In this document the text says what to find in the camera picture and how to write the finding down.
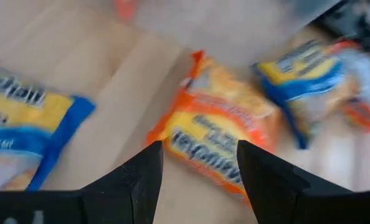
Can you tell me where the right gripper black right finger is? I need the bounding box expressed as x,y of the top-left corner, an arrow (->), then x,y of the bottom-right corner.
236,139 -> 353,224

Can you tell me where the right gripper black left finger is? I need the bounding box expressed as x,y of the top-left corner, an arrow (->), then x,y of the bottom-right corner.
80,140 -> 164,224

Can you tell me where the orange Maruchan noodle pack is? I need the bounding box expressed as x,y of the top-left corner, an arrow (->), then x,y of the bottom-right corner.
115,0 -> 139,21
145,49 -> 282,203

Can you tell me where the blue Maruchan noodle pack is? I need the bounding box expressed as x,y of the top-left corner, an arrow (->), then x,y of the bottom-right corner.
252,39 -> 370,150
0,63 -> 97,191

